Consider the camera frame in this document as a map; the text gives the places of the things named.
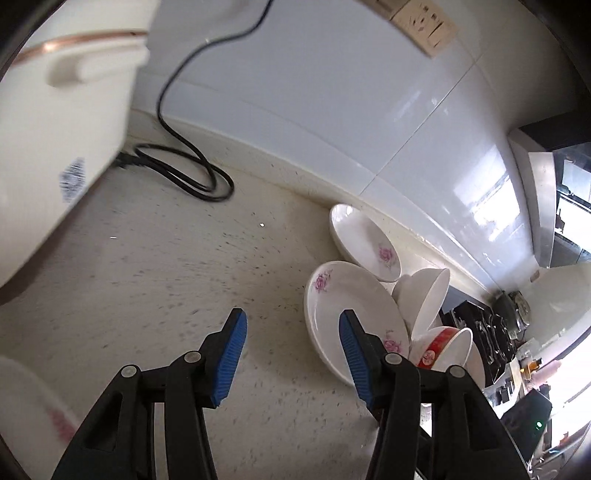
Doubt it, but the red banded white bowl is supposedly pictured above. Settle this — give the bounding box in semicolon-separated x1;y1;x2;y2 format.
409;326;486;389

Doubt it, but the plain white bowl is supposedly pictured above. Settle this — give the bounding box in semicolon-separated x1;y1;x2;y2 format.
392;268;451;340

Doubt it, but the floral white plate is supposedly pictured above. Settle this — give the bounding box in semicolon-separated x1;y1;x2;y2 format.
329;204;402;283
304;261;410;386

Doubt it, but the large white plate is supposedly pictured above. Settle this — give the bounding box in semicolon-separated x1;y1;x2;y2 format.
1;357;80;479

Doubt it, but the black gas stove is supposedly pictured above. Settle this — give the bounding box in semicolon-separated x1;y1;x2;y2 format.
439;287;529;401

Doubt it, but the range hood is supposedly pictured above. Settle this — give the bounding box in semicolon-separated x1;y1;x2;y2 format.
508;110;590;268

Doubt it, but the cream rice cooker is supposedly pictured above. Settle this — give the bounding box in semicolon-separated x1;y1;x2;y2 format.
1;1;159;283

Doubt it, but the floral white plate by wall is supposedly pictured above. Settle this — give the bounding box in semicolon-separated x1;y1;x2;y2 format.
329;204;402;283

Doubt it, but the black power cable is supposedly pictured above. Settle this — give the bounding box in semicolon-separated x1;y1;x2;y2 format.
115;0;274;202

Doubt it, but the beige wall socket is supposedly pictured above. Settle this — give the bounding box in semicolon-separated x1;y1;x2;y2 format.
361;0;459;58

